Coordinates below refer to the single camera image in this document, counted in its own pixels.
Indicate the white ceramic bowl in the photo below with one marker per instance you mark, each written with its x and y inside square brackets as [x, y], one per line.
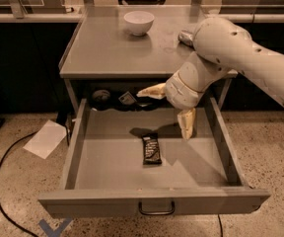
[138, 23]

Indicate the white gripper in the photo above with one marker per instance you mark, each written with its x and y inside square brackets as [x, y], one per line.
[177, 93]

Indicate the round grey device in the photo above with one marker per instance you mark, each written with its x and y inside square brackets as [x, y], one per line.
[101, 96]

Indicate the black bundle with tag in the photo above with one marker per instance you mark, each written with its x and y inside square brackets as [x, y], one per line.
[128, 103]

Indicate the black rxbar chocolate bar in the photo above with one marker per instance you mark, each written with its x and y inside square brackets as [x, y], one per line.
[151, 149]

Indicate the black drawer handle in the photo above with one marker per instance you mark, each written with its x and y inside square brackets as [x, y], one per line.
[156, 209]

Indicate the grey counter cabinet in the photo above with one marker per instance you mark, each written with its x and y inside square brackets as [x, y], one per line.
[103, 49]

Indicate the white paper sheet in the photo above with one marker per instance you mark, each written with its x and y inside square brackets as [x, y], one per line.
[46, 139]

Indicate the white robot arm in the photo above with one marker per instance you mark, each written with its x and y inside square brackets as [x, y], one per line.
[219, 46]

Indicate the grey open drawer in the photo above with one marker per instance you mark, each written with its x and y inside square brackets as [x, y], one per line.
[104, 174]

